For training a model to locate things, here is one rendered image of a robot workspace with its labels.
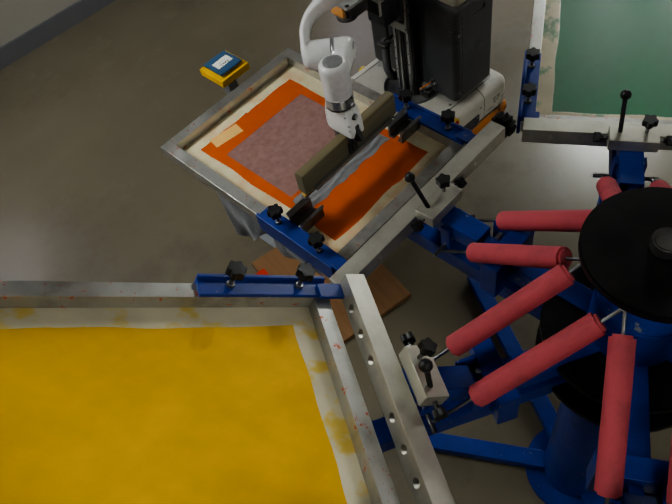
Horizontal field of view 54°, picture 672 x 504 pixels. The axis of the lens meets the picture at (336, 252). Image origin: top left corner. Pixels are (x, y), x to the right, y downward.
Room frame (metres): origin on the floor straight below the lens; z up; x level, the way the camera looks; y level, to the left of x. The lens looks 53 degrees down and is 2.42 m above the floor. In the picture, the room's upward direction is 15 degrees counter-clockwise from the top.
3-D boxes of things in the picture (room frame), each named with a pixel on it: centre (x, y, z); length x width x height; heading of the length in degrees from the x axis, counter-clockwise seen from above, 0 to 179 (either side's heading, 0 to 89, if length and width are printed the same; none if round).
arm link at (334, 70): (1.38, -0.13, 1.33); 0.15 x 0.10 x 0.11; 168
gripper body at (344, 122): (1.35, -0.11, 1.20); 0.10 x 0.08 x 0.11; 35
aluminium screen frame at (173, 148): (1.50, 0.00, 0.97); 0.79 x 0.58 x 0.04; 35
